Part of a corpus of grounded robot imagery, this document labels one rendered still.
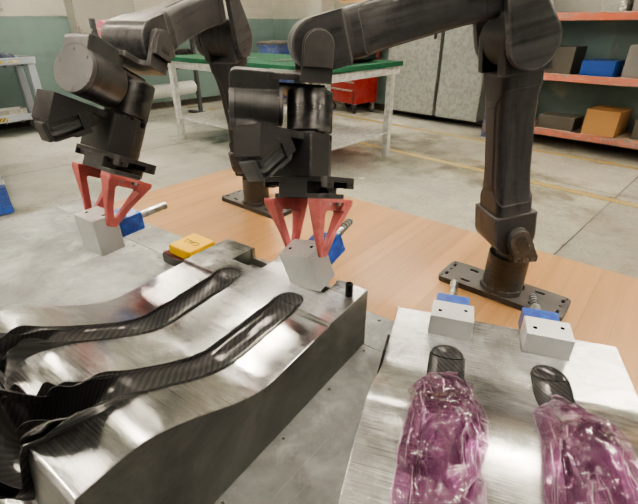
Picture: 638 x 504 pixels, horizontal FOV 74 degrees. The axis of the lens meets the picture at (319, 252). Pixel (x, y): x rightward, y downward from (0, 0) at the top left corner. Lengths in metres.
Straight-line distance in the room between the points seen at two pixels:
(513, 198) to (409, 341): 0.26
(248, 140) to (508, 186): 0.37
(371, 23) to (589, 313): 0.54
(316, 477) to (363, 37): 0.47
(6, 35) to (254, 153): 6.61
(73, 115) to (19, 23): 6.44
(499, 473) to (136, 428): 0.27
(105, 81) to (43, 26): 6.51
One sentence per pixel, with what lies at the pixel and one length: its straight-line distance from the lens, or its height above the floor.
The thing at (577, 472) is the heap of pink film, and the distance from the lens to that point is 0.38.
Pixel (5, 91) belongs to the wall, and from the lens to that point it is 7.01.
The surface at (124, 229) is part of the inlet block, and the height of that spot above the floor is 0.93.
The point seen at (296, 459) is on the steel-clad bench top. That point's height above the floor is 0.80.
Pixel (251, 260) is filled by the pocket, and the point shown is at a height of 0.87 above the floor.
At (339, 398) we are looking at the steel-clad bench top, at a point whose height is 0.80.
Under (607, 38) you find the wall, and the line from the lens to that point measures 5.80.
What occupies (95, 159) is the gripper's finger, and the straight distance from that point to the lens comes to 0.65.
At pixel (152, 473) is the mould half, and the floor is 0.90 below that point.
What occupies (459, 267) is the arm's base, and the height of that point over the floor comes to 0.81.
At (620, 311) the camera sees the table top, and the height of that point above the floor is 0.80.
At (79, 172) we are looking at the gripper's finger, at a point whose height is 1.01.
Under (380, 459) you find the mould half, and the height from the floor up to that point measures 0.89.
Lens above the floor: 1.19
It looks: 28 degrees down
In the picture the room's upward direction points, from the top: straight up
